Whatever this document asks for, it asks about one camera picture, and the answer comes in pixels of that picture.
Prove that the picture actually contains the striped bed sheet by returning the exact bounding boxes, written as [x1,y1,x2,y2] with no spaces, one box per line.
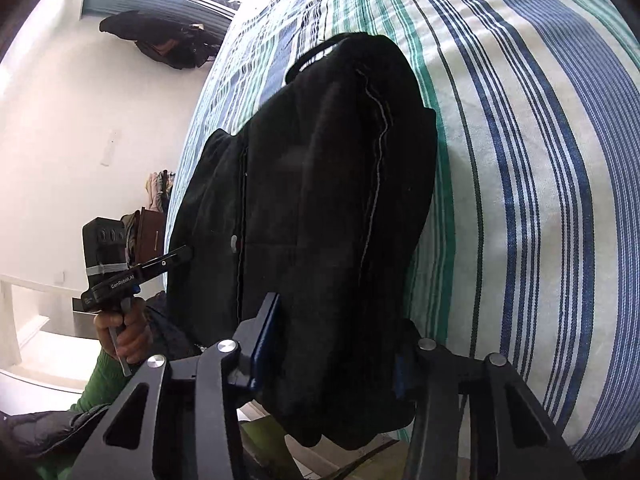
[165,0,640,461]

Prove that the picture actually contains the brown wooden cabinet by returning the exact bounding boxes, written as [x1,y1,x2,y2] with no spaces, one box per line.
[135,207,168,261]

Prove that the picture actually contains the person's left hand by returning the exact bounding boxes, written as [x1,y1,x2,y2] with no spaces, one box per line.
[94,297,154,364]

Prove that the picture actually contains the person's left forearm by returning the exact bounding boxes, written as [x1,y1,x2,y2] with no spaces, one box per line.
[67,347,132,413]

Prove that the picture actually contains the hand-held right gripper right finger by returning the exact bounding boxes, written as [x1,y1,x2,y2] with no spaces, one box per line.
[394,337,587,480]

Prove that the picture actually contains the black hanging bag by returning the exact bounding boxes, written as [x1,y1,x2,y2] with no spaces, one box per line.
[99,10,221,71]

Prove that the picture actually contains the white shelf unit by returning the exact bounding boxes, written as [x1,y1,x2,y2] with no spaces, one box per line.
[0,272,101,396]

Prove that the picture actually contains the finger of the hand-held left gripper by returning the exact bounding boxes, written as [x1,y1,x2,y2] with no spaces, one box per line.
[140,244,194,282]

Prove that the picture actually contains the black pants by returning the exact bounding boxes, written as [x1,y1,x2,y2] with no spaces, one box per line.
[165,32,438,451]

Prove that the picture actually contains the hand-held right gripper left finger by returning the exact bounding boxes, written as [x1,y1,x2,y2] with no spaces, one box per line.
[70,292,282,480]

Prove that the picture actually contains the olive cloth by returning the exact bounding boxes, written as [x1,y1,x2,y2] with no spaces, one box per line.
[120,212,143,257]

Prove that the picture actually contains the dark padded jacket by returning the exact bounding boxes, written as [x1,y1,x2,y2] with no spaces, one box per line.
[0,402,113,466]

